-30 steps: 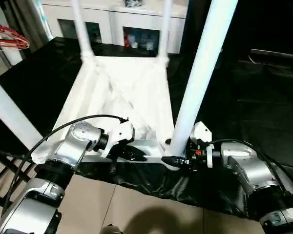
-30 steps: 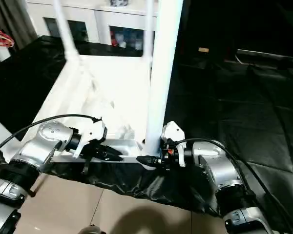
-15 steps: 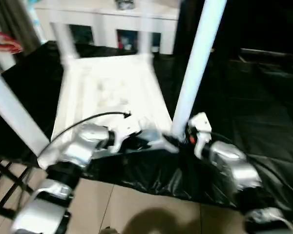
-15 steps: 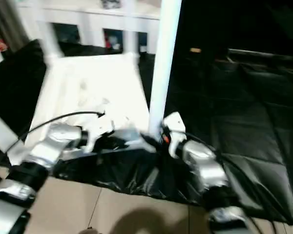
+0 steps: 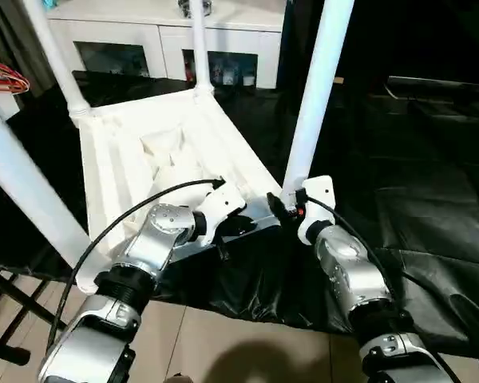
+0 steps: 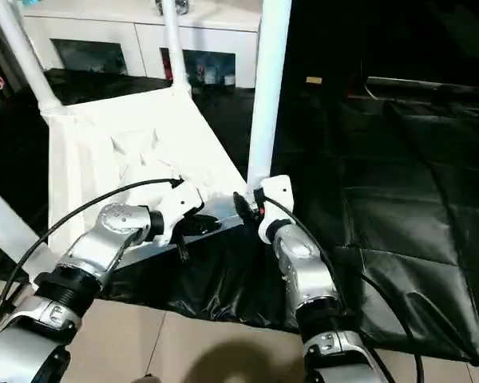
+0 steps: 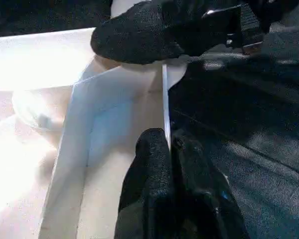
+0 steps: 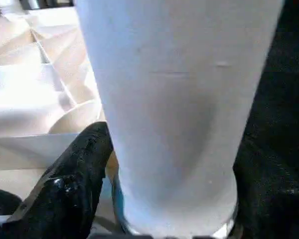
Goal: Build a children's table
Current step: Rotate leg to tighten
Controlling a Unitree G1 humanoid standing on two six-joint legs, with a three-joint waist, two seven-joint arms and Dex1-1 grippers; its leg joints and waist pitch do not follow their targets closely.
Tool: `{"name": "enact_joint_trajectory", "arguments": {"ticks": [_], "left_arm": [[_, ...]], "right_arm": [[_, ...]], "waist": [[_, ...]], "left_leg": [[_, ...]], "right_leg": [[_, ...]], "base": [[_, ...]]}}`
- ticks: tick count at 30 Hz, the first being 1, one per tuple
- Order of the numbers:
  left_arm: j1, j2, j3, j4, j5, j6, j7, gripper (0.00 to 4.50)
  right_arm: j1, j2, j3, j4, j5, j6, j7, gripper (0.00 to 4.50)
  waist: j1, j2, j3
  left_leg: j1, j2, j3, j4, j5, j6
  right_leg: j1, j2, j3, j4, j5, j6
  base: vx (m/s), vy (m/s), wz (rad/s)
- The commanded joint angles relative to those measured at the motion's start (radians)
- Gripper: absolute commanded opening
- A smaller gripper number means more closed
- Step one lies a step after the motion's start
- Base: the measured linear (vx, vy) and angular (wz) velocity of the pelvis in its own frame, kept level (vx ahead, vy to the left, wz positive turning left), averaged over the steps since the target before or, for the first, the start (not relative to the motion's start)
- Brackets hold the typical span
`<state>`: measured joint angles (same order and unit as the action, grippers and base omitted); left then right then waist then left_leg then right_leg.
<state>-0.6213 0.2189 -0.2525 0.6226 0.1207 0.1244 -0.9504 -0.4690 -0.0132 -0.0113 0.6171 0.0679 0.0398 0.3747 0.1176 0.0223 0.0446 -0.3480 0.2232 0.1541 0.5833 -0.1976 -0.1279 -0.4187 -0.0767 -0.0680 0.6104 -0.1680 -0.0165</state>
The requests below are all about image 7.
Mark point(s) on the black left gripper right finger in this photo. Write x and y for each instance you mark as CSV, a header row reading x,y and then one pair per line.
x,y
201,199

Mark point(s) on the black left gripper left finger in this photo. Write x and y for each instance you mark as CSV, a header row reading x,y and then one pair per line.
x,y
149,189

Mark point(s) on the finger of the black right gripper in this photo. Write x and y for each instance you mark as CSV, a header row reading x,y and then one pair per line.
x,y
134,37

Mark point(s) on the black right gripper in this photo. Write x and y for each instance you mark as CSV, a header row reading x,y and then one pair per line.
x,y
214,22

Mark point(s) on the white plastic table leg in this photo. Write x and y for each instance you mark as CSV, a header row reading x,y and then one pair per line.
x,y
123,7

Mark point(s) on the white plastic table top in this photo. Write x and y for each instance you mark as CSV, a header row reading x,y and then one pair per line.
x,y
40,74

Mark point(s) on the black plastic mat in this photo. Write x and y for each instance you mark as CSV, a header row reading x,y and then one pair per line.
x,y
251,112

